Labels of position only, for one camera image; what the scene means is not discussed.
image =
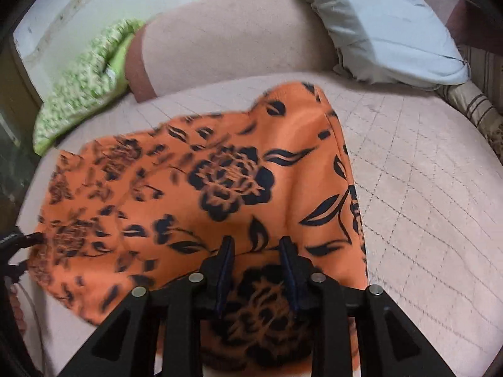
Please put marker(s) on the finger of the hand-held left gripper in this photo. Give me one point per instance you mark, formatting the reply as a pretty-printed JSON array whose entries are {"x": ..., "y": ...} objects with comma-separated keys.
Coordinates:
[
  {"x": 25, "y": 240},
  {"x": 15, "y": 271}
]

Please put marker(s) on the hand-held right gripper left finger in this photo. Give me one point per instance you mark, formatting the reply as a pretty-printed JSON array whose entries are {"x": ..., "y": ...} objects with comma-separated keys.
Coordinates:
[{"x": 226, "y": 267}]

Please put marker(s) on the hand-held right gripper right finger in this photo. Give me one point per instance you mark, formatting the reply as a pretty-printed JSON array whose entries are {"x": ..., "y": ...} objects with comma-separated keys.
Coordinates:
[{"x": 289, "y": 271}]

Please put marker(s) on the orange floral blouse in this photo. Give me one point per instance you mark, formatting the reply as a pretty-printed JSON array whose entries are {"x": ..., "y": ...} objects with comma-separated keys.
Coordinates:
[{"x": 177, "y": 204}]

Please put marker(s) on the wooden door with stained glass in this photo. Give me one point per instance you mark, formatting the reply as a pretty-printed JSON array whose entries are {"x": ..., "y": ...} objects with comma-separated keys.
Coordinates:
[{"x": 15, "y": 133}]

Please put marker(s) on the green checkered pillow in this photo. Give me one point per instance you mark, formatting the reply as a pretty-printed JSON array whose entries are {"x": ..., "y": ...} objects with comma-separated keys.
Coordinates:
[{"x": 78, "y": 98}]

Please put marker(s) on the pink bolster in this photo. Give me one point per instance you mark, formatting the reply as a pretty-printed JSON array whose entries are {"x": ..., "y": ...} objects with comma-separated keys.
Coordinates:
[{"x": 235, "y": 39}]

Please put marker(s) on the striped cushion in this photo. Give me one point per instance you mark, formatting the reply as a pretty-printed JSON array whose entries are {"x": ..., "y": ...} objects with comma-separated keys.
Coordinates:
[{"x": 479, "y": 106}]

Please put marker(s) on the grey pillow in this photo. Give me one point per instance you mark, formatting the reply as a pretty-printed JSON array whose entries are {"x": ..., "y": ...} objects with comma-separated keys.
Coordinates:
[{"x": 393, "y": 19}]

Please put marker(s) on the brown cushion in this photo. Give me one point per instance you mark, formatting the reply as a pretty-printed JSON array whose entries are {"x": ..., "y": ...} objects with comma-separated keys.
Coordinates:
[{"x": 459, "y": 19}]

